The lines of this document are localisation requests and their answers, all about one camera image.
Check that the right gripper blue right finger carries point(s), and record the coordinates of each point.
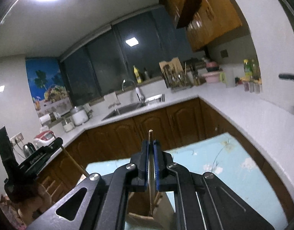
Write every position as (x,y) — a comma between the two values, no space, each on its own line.
(203,201)

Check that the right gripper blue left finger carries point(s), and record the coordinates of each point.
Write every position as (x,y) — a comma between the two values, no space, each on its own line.
(99,202)

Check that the wooden chopstick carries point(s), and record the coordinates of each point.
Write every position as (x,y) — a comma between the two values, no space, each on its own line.
(65,167)
(151,172)

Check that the kitchen faucet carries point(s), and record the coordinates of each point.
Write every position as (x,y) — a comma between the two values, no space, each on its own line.
(140,95)

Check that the person left hand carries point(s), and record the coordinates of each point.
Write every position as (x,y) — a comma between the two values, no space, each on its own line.
(42,201)

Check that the steel electric kettle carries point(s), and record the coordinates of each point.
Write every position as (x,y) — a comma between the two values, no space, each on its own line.
(28,149)

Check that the wooden utensil holder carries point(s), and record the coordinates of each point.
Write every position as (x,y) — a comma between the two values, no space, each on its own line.
(154,215)

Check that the white red rice cooker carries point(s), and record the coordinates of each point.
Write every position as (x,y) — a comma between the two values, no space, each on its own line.
(44,139)

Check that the floral blue tablecloth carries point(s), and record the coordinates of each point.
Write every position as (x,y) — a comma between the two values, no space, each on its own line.
(224,156)

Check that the paper towel roll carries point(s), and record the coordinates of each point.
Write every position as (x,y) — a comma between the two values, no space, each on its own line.
(44,119)

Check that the glass jar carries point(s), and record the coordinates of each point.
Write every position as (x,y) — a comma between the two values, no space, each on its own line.
(68,125)

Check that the lower wooden cabinets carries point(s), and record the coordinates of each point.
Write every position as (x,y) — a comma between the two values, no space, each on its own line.
(174,126)

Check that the wooden cabinets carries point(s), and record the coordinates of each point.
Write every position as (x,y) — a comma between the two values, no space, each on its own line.
(174,126)
(204,20)

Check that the white pot with lid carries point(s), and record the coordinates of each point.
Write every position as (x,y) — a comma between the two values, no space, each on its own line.
(79,115)

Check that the tropical fruit poster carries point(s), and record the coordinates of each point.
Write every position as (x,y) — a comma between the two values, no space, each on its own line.
(47,87)

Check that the steel sink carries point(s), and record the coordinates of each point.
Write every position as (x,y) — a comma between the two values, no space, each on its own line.
(159,98)

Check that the hanging dish cloth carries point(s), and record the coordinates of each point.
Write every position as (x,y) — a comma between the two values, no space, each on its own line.
(111,100)

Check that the pink basin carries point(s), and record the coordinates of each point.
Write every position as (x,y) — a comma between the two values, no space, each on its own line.
(212,77)

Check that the dish drying rack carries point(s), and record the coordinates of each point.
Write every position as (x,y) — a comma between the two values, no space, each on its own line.
(174,75)

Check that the knife block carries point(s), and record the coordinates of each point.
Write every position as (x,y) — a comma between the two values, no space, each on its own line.
(195,75)

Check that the yellow detergent bottle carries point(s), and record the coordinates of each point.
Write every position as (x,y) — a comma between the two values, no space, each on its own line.
(137,75)

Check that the dark window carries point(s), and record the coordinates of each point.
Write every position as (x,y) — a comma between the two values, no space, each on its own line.
(142,41)

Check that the yellow oil bottle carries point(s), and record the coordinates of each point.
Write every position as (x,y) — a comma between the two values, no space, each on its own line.
(247,68)

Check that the upper wooden cabinets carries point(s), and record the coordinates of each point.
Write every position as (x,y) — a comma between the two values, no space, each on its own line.
(204,20)

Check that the wall power outlet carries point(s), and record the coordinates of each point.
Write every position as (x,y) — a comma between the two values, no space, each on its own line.
(16,139)

